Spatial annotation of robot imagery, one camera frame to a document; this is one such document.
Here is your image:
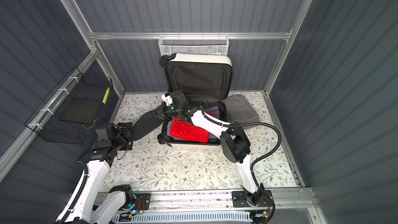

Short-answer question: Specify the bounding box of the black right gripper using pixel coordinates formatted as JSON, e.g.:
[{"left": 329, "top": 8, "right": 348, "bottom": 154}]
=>
[{"left": 151, "top": 102, "right": 183, "bottom": 121}]

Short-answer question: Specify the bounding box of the red garment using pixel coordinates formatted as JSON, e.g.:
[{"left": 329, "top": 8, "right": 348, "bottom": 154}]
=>
[{"left": 169, "top": 111, "right": 215, "bottom": 144}]

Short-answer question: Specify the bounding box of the black t-shirt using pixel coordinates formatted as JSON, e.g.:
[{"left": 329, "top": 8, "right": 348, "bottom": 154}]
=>
[{"left": 130, "top": 103, "right": 167, "bottom": 141}]

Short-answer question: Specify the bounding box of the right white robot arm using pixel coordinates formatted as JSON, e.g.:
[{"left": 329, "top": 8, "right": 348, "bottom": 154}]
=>
[{"left": 161, "top": 103, "right": 263, "bottom": 206}]

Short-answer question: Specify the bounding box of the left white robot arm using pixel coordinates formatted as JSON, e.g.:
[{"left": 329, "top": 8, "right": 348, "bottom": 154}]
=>
[{"left": 56, "top": 122, "right": 141, "bottom": 224}]

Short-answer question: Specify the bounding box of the white hard-shell suitcase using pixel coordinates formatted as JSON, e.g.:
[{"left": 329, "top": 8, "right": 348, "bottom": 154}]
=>
[{"left": 157, "top": 53, "right": 233, "bottom": 148}]

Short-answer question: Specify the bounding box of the yellow tag on basket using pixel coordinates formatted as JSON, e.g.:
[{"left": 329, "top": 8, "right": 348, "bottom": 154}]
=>
[{"left": 102, "top": 87, "right": 110, "bottom": 104}]

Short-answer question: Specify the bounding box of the grey folded towel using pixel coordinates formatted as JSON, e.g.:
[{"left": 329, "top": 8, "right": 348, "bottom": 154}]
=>
[{"left": 222, "top": 94, "right": 260, "bottom": 124}]

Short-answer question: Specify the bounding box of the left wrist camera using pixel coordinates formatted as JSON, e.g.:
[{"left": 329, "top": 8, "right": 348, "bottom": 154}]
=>
[{"left": 95, "top": 123, "right": 121, "bottom": 141}]

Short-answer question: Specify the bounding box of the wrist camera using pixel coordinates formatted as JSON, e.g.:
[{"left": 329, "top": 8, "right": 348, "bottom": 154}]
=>
[
  {"left": 95, "top": 123, "right": 121, "bottom": 141},
  {"left": 161, "top": 90, "right": 188, "bottom": 106}
]

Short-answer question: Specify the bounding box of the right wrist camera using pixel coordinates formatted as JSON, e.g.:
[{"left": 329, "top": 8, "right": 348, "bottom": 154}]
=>
[{"left": 161, "top": 90, "right": 188, "bottom": 106}]

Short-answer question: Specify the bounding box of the black wire mesh basket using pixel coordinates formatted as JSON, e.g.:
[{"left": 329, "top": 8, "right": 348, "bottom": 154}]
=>
[{"left": 25, "top": 68, "right": 113, "bottom": 145}]

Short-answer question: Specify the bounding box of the white wire mesh basket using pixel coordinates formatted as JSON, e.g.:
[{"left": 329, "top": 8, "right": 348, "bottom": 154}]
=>
[{"left": 158, "top": 36, "right": 230, "bottom": 56}]

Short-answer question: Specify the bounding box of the white vented cable duct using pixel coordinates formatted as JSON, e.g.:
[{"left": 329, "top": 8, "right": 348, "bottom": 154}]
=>
[{"left": 111, "top": 211, "right": 252, "bottom": 224}]

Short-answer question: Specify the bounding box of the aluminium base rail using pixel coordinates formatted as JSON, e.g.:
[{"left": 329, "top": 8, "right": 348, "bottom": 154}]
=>
[{"left": 62, "top": 187, "right": 318, "bottom": 212}]

